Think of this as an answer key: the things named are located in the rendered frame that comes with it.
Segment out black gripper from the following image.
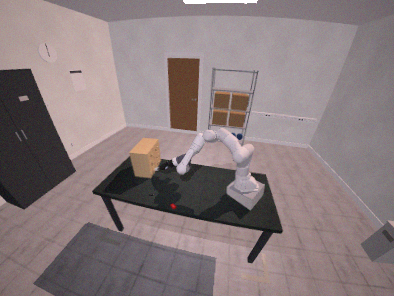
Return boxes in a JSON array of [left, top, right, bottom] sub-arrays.
[[155, 159, 174, 171]]

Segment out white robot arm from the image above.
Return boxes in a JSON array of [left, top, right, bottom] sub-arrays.
[[172, 128, 259, 192]]

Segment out tan wooden chest of drawers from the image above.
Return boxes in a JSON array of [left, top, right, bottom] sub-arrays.
[[129, 138, 159, 178]]

